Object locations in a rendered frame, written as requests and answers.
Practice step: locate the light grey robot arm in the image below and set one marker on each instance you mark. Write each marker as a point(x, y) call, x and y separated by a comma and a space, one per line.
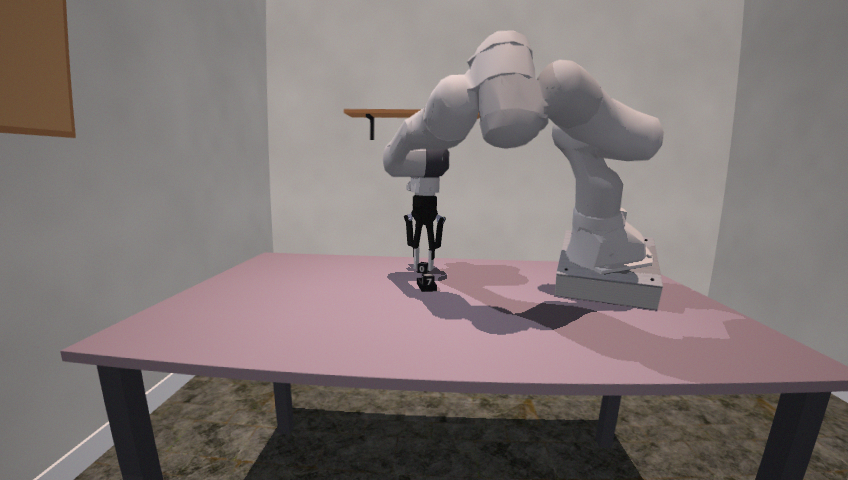
point(512, 104)

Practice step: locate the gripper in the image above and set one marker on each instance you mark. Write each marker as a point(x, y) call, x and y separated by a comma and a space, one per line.
point(424, 216)

